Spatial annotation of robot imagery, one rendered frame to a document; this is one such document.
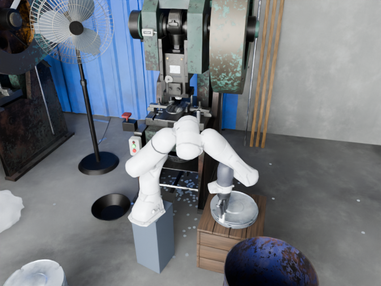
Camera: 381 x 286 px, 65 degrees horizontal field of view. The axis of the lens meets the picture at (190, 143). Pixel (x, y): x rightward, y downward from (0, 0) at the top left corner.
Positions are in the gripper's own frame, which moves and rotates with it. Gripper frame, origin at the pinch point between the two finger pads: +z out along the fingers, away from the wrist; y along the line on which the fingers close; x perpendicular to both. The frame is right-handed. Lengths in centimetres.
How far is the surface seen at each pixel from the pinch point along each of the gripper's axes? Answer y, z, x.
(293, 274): -4.1, 10.3, -45.7
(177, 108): 42, -36, 65
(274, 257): -3.0, 6.9, -34.1
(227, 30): 28, -97, 20
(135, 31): 33, -88, 92
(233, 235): -2.6, 7.1, -9.4
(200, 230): -9.5, 8.0, 8.2
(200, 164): 32.7, -3.8, 37.2
